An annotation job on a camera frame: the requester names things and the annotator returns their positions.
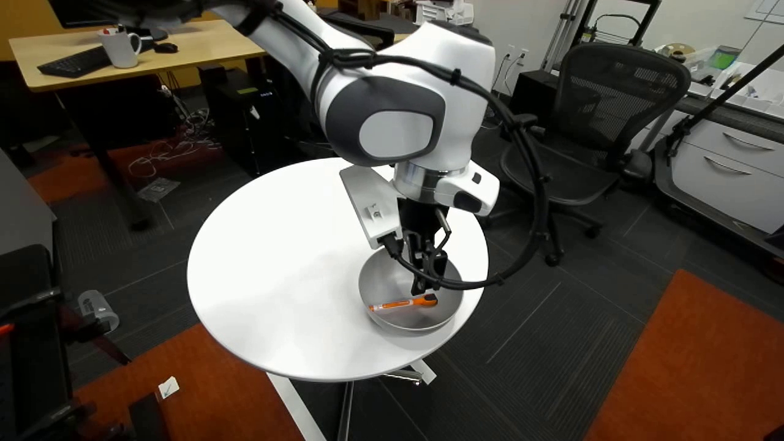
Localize white drawer cabinet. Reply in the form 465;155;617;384
668;117;784;240

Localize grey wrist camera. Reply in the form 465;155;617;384
339;165;409;252

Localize small white box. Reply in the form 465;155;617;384
154;376;181;402

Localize black box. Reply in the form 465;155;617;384
510;70;566;126

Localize clear plastic cup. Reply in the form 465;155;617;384
77;286;122;337

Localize black computer tower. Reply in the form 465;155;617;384
214;70;280;169

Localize green white desk device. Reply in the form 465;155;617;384
709;45;744;73

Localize black computer monitor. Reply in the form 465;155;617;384
46;0;166;32

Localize white mug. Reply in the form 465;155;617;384
98;24;144;70

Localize black slanted pole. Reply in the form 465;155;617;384
662;45;784;159

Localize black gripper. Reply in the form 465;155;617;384
394;195;454;300

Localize black keyboard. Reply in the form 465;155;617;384
36;45;112;82

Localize light wooden desk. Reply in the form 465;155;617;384
8;17;302;233

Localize white table base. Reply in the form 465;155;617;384
264;359;441;441

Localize black stand frame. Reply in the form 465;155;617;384
0;242;84;441

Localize black mesh office chair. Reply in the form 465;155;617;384
484;43;693;268

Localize grey bowl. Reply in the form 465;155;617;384
355;248;465;337

